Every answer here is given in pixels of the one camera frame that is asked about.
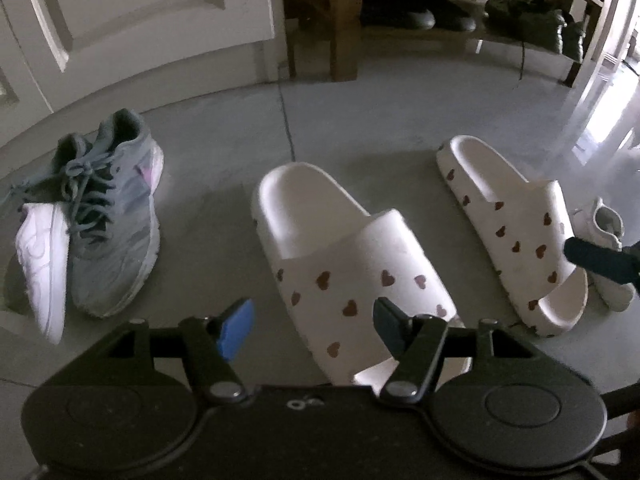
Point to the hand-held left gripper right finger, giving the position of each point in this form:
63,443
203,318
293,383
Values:
390,327

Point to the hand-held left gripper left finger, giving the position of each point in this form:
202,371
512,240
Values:
235,329

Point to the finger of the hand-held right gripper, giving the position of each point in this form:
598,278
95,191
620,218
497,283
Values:
600,260

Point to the white heart-print slide sandal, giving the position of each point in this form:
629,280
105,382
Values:
350,240
500,185

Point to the grey lace-up sneaker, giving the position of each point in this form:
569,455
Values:
120,220

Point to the white sneaker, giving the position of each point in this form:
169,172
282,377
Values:
42,270
607,220

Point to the dark green shoe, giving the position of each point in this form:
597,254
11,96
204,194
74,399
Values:
530,20
574,40

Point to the wooden shoe rack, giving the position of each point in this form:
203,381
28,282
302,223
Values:
345,35

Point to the white panelled door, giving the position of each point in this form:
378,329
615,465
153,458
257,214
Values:
140,25

